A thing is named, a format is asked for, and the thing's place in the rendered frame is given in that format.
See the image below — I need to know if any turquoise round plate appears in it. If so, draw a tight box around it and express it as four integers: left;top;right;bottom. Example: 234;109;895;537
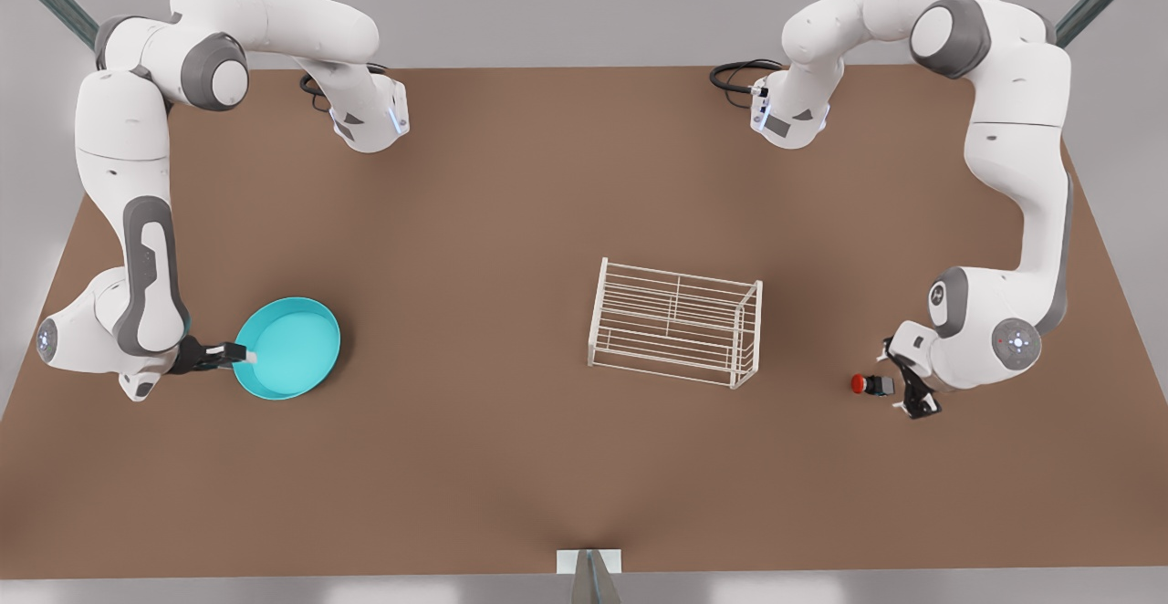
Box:
232;297;342;401

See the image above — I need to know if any white wire shelf rack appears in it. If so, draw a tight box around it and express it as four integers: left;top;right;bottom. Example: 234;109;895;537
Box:
587;257;764;391

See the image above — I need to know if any black cable loop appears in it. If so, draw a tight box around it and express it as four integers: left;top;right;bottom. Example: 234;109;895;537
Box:
709;59;787;111
299;63;389;114

